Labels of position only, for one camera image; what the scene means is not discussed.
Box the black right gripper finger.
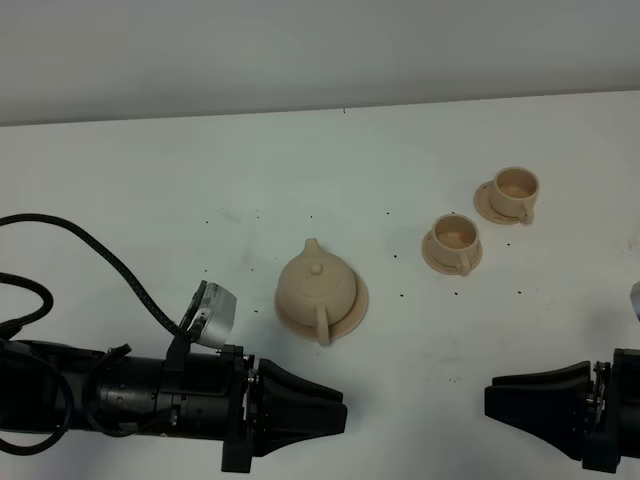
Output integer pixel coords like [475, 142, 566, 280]
[484, 382, 595, 460]
[491, 361, 591, 386]

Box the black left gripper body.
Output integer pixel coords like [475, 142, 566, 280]
[221, 345, 261, 472]

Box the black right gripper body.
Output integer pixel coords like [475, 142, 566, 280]
[582, 349, 639, 472]

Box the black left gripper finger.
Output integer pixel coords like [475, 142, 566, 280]
[259, 358, 343, 403]
[253, 380, 347, 457]

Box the beige teapot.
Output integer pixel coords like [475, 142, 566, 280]
[275, 238, 356, 343]

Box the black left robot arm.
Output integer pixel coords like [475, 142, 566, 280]
[1, 339, 348, 473]

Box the beige teapot saucer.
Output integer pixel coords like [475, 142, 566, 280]
[274, 271, 369, 346]

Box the near beige cup saucer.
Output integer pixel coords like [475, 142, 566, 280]
[421, 232, 483, 276]

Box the beige cup saucer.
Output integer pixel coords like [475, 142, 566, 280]
[473, 181, 537, 225]
[421, 232, 483, 276]

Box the near beige teacup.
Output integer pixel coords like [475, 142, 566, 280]
[430, 214, 481, 270]

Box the beige teacup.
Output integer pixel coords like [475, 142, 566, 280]
[430, 214, 481, 270]
[489, 167, 540, 225]

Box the far beige teacup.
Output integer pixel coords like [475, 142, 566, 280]
[489, 167, 540, 225]

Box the far beige cup saucer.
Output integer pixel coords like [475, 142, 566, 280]
[473, 181, 537, 225]

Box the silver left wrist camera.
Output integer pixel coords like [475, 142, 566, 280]
[184, 280, 237, 349]

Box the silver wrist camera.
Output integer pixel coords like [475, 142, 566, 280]
[184, 280, 237, 349]
[629, 282, 640, 320]

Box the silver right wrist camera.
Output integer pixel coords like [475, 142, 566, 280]
[629, 282, 640, 320]

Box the black braided camera cable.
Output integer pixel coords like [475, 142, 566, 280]
[0, 214, 187, 346]

